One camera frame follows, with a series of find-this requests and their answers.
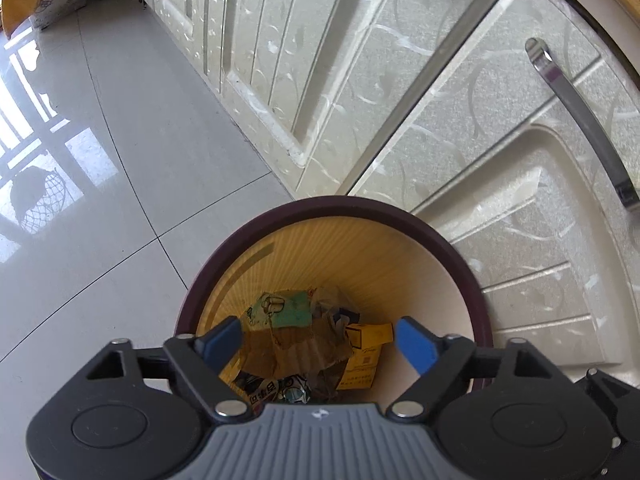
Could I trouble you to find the green snack wrapper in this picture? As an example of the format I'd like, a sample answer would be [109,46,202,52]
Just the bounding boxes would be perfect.
[242,290,312,330]

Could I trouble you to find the metal cabinet handle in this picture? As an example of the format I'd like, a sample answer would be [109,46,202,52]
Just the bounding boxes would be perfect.
[525,37,639,210]

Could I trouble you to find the round wood-pattern trash bin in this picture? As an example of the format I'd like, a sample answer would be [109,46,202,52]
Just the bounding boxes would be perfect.
[174,195,494,406]

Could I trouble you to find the yellow paper box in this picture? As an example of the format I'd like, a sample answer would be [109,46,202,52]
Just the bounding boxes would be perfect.
[337,323,395,391]

